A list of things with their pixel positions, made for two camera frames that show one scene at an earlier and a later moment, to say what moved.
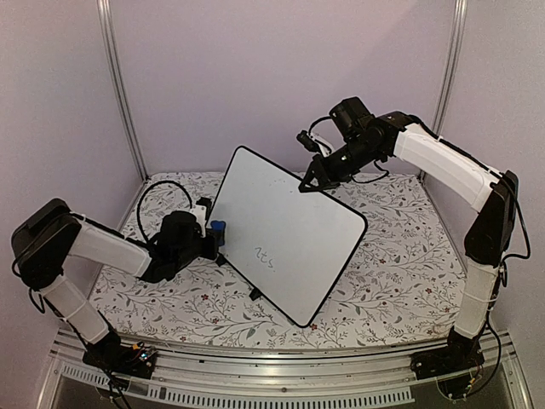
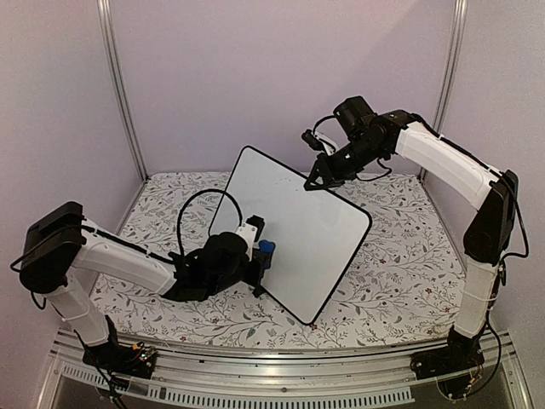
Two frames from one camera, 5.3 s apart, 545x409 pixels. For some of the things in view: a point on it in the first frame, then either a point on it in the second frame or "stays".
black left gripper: x=210 y=250 to x=255 y=275
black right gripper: x=316 y=169 stays
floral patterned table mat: x=401 y=284 stays
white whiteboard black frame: x=289 y=245 stays
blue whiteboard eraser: x=219 y=227 to x=266 y=246
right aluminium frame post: x=450 y=67 stays
